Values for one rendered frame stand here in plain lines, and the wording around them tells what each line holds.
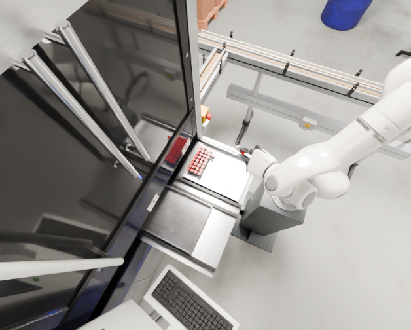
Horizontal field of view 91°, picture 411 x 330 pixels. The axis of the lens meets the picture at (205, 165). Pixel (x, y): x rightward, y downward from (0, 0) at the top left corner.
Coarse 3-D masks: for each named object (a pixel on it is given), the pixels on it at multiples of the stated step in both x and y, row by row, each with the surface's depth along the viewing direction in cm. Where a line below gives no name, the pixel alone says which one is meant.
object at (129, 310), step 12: (132, 300) 100; (108, 312) 77; (120, 312) 83; (132, 312) 89; (144, 312) 97; (96, 324) 66; (108, 324) 71; (120, 324) 76; (132, 324) 81; (144, 324) 88; (156, 324) 96
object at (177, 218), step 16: (176, 192) 115; (160, 208) 111; (176, 208) 111; (192, 208) 111; (208, 208) 111; (144, 224) 108; (160, 224) 108; (176, 224) 108; (192, 224) 108; (176, 240) 105; (192, 240) 104
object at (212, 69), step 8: (216, 48) 149; (224, 48) 149; (216, 56) 152; (224, 56) 151; (208, 64) 148; (216, 64) 144; (224, 64) 154; (200, 72) 140; (208, 72) 145; (216, 72) 144; (200, 80) 142; (208, 80) 142; (216, 80) 150; (200, 88) 134; (208, 88) 141; (200, 96) 136
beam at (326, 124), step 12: (228, 96) 197; (240, 96) 190; (252, 96) 184; (264, 96) 184; (264, 108) 189; (276, 108) 182; (288, 108) 179; (300, 108) 179; (300, 120) 182; (324, 120) 173; (336, 120) 173; (324, 132) 182; (336, 132) 176; (384, 144) 164; (396, 144) 164; (396, 156) 169; (408, 156) 164
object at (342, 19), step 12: (336, 0) 279; (348, 0) 270; (360, 0) 266; (372, 0) 273; (324, 12) 304; (336, 12) 287; (348, 12) 281; (360, 12) 281; (336, 24) 297; (348, 24) 294
